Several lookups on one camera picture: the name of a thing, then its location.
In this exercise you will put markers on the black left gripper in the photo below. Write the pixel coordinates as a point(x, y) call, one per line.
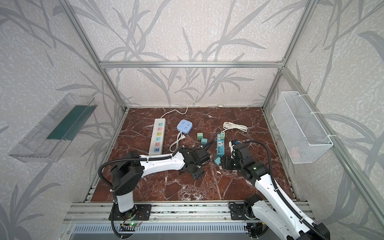
point(195, 171)

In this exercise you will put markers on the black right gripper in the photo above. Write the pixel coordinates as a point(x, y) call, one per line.
point(227, 162)

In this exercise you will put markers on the teal blue power strip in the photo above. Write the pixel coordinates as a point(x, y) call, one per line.
point(220, 146)

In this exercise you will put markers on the light blue square socket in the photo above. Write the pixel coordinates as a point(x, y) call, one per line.
point(184, 126)

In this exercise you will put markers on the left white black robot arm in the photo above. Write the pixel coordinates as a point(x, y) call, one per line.
point(123, 175)

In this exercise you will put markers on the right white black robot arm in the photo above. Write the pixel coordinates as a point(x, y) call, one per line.
point(274, 208)

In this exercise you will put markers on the teal cube charger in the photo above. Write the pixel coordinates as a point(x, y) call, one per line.
point(217, 160)
point(204, 141)

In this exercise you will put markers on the teal cube charger right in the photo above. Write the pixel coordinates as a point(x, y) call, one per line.
point(217, 160)

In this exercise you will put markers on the light green cube charger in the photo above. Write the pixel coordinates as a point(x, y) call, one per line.
point(200, 136)

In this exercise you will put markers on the white multicolour power strip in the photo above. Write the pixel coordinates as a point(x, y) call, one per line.
point(157, 138)

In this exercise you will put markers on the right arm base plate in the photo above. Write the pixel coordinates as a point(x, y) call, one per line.
point(240, 212)

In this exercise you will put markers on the white wire mesh basket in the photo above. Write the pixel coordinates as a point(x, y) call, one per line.
point(303, 135)

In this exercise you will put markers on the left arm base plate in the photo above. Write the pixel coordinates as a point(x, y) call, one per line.
point(140, 212)

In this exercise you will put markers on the clear plastic wall tray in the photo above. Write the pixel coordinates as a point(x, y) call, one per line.
point(49, 139)

